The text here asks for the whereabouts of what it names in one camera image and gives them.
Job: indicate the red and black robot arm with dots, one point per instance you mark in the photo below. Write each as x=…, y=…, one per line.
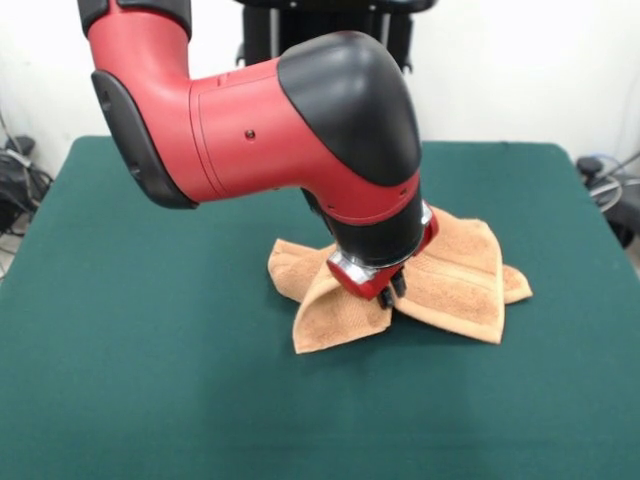
x=260, y=135

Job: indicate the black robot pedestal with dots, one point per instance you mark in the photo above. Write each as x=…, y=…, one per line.
x=325, y=30

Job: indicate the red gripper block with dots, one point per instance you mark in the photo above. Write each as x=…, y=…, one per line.
x=367, y=282

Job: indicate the dark green table cloth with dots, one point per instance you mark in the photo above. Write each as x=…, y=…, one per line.
x=150, y=350

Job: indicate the orange terry towel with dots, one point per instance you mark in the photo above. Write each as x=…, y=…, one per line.
x=460, y=290

